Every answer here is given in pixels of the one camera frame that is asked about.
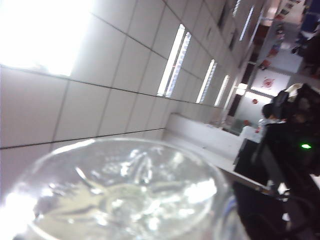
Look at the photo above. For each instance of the clear plastic bottle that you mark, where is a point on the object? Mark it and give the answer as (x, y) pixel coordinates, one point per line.
(125, 195)

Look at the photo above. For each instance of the white upright board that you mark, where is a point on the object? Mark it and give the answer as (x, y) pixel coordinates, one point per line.
(205, 140)

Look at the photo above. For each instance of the fluorescent ceiling light panel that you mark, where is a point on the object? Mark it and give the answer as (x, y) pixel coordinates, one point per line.
(172, 57)

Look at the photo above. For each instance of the black computer monitor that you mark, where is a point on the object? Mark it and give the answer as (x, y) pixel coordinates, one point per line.
(275, 162)

